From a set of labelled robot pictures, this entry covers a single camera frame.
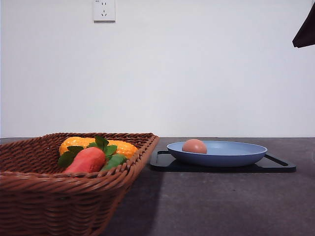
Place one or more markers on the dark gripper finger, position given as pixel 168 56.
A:
pixel 305 36

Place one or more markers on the blue round plate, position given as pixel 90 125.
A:
pixel 219 154

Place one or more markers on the brown egg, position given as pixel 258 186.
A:
pixel 194 145

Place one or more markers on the brown woven wicker basket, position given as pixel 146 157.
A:
pixel 38 199

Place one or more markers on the black rectangular tray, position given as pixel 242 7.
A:
pixel 162 161

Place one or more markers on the yellow toy corn cob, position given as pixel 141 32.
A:
pixel 121 147

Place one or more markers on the green toy vegetable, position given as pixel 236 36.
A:
pixel 114 161

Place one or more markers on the orange toy carrot with leaves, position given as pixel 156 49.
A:
pixel 91 159

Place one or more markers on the white wall power socket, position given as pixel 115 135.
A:
pixel 104 11

